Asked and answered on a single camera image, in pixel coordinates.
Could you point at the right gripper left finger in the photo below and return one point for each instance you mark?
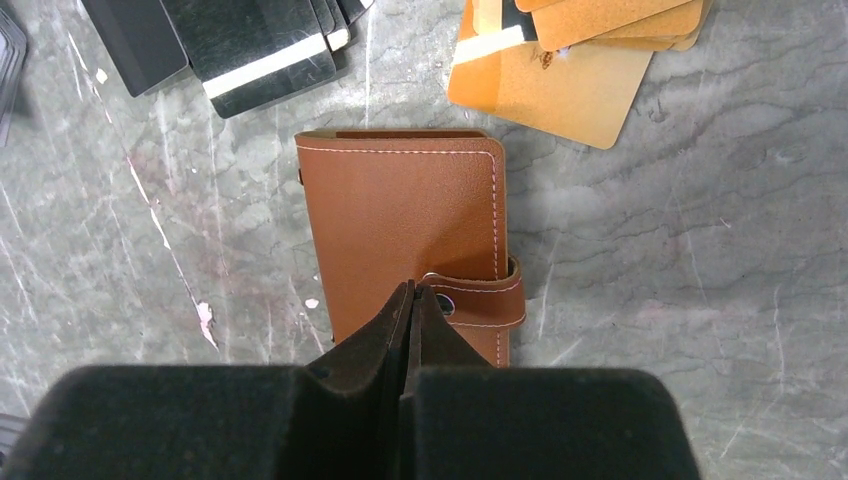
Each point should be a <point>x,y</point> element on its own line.
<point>334,418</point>

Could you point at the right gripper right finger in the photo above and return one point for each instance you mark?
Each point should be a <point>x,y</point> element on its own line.
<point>461,418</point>

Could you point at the brown leather card holder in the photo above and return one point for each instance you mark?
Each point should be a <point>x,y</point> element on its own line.
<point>389,206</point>

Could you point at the orange card stack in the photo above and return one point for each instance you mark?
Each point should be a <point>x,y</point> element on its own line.
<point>568,68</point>

